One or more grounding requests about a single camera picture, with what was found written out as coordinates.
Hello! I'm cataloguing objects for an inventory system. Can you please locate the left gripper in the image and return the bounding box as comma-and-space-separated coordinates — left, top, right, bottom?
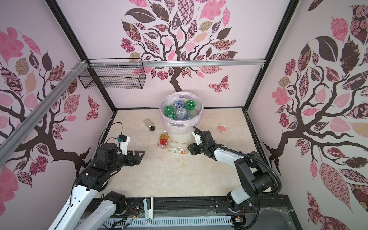
108, 150, 145, 173

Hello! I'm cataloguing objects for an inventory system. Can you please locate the clear bottle green red label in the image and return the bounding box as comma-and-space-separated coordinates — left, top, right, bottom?
168, 142, 188, 155

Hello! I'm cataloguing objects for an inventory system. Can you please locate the green bottle yellow cap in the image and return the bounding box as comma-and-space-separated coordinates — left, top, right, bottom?
164, 105, 175, 119
185, 100, 196, 111

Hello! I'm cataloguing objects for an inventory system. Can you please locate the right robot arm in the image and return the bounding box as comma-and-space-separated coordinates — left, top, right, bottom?
188, 129, 282, 212

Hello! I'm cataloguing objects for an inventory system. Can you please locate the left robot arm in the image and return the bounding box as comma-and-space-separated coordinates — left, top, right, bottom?
49, 143, 145, 230

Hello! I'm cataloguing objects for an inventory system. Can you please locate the white woven waste bin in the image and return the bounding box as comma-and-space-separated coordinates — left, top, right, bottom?
168, 132, 195, 144

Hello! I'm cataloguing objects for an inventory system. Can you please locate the pink plastic bin liner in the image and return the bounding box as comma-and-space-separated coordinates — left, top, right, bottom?
159, 92, 204, 134

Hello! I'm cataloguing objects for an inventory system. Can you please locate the red yellow label drink bottle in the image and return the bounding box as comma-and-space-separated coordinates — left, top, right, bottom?
158, 130, 169, 149

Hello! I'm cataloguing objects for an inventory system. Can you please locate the glass spice jar black cap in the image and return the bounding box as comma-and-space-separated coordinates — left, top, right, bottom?
143, 119, 156, 131

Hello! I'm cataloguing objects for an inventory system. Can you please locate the pink white toy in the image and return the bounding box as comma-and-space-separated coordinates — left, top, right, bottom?
218, 124, 226, 132

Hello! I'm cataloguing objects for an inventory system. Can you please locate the small blue label water bottle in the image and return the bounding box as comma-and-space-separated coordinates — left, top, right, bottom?
175, 103, 187, 120

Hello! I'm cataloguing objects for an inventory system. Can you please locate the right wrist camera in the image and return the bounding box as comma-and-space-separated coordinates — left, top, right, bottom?
192, 130, 203, 145

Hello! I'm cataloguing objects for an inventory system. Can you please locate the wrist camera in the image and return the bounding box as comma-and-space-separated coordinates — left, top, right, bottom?
192, 130, 203, 145
117, 135, 130, 155

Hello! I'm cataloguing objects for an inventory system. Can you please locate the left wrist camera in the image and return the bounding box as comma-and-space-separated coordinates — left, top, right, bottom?
117, 135, 130, 155

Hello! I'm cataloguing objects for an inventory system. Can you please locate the white bracket on rail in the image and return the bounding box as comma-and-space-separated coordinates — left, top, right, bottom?
143, 197, 154, 220

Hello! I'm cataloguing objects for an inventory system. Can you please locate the white cable duct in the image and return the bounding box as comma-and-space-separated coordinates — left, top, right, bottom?
98, 216, 233, 230

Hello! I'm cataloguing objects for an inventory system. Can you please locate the black wire basket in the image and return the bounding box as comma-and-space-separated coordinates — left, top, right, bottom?
79, 57, 146, 90

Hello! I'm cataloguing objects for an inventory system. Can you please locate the aluminium frame bar back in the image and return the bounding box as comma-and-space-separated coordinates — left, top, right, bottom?
89, 59, 265, 68

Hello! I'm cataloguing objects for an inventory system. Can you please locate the aluminium frame bar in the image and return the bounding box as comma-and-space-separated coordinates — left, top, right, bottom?
89, 59, 265, 68
1, 60, 87, 165

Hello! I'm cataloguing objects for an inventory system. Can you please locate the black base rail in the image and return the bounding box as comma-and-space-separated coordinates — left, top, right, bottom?
109, 195, 302, 230

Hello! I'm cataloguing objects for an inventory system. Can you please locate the aluminium frame bar left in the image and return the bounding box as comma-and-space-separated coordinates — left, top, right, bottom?
1, 60, 87, 165

